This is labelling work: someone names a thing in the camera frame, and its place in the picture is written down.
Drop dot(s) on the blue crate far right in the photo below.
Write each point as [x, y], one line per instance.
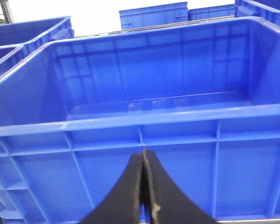
[266, 9]

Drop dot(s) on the blue crate upper left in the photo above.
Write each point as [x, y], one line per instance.
[18, 40]

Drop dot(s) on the blue crate background centre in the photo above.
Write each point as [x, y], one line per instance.
[153, 15]

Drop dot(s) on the blue crate background right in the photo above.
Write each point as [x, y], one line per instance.
[211, 12]

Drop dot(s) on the blue crate background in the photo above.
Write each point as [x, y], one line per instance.
[211, 12]
[153, 15]

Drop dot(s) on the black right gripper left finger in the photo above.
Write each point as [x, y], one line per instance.
[122, 203]

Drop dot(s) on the blue crate upper right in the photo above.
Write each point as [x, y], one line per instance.
[204, 97]

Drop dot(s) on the blue crate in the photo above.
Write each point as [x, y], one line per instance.
[204, 97]
[18, 40]
[266, 9]

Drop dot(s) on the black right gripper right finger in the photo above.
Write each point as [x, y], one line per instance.
[164, 201]

